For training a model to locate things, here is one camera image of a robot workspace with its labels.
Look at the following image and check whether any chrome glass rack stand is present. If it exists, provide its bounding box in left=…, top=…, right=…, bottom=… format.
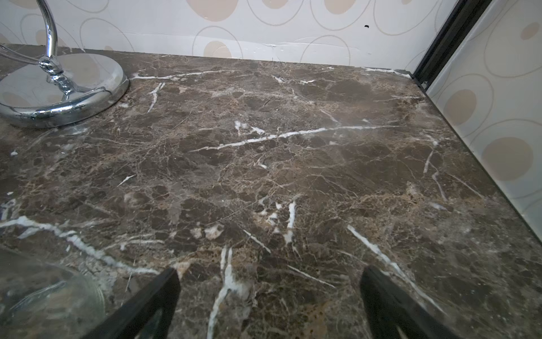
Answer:
left=1, top=1, right=130, bottom=129

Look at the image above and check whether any clear glass bottle cork stopper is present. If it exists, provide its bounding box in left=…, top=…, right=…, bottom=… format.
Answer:
left=1, top=247, right=105, bottom=338

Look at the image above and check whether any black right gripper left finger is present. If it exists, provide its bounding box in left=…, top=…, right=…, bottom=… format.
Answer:
left=83, top=268, right=181, bottom=339

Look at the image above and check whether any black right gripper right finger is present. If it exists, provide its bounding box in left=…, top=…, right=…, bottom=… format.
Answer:
left=360, top=266, right=458, bottom=338

